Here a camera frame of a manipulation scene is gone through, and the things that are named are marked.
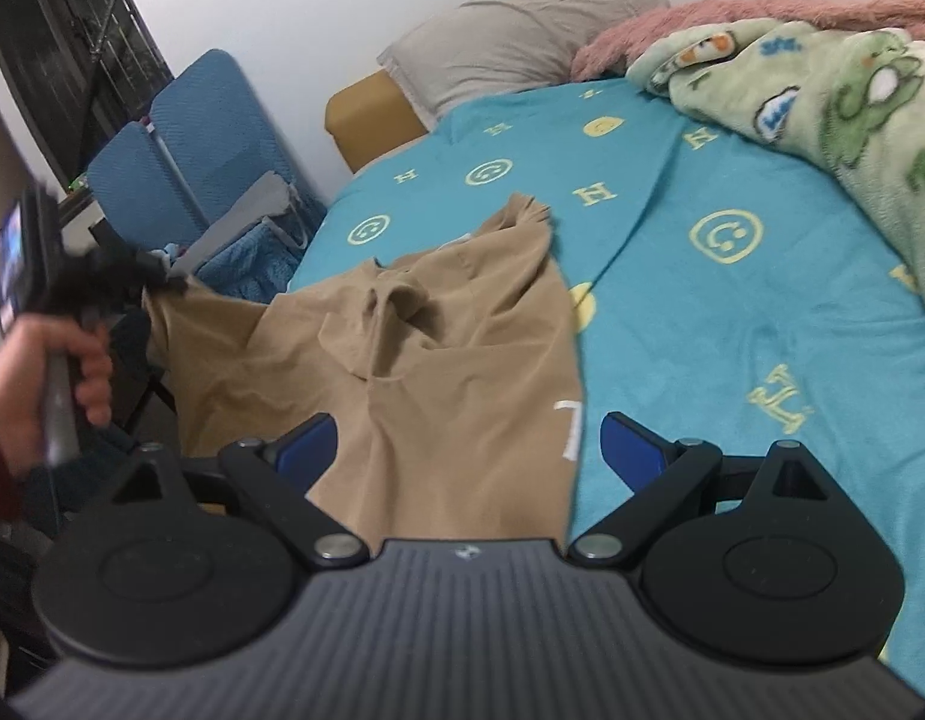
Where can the dark window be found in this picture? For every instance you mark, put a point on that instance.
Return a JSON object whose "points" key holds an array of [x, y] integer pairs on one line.
{"points": [[65, 37]]}

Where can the grey pillow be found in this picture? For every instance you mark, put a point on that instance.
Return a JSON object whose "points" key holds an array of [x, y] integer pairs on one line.
{"points": [[522, 37]]}

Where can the blue folding chair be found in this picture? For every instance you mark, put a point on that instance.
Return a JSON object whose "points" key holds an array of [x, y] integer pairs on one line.
{"points": [[200, 127]]}

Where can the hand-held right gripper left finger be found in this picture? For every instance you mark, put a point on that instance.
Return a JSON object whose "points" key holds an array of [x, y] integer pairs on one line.
{"points": [[312, 444]]}

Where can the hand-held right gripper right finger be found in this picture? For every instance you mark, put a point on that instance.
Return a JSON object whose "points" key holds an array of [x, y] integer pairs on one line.
{"points": [[626, 444]]}

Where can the tan bed headboard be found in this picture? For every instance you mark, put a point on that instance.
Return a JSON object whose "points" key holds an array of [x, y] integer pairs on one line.
{"points": [[365, 116]]}

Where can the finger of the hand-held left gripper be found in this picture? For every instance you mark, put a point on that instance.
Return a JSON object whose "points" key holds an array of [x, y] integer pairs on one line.
{"points": [[136, 271]]}

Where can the pink fluffy blanket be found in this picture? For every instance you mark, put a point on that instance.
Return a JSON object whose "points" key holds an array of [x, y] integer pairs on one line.
{"points": [[642, 34]]}

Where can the blue knitted cloth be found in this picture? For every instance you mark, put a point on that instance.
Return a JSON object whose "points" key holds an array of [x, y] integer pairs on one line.
{"points": [[245, 270]]}

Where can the grey cloth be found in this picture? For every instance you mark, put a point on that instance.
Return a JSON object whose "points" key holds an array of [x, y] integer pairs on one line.
{"points": [[245, 214]]}

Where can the person's left hand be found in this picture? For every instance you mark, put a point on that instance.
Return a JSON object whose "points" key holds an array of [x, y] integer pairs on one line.
{"points": [[24, 390]]}

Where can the tan garment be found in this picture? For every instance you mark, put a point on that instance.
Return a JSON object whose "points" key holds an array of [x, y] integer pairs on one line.
{"points": [[447, 390]]}

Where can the teal printed bed sheet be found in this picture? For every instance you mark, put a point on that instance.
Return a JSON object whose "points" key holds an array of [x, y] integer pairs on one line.
{"points": [[732, 330]]}

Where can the green printed blanket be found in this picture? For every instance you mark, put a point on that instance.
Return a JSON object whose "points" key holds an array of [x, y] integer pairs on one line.
{"points": [[845, 97]]}

